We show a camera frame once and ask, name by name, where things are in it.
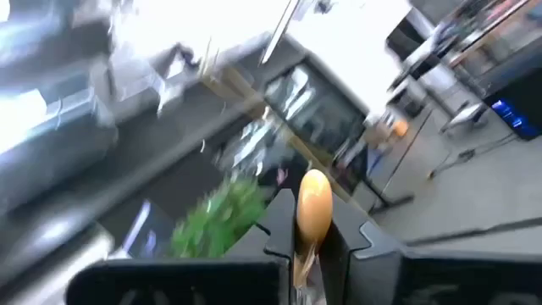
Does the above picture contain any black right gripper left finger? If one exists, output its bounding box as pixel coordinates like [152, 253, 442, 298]
[224, 187, 296, 305]

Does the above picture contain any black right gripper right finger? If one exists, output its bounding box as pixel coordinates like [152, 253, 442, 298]
[318, 193, 408, 305]

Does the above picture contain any fork with orange handle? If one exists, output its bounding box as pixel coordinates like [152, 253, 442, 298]
[292, 168, 335, 305]

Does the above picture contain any green leafy potted plant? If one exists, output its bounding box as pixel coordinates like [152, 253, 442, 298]
[168, 175, 268, 260]

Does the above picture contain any dark glass cabinet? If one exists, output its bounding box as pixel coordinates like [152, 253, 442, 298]
[261, 61, 370, 156]

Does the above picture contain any black computer tower blue light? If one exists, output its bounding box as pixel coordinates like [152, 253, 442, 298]
[484, 67, 542, 141]

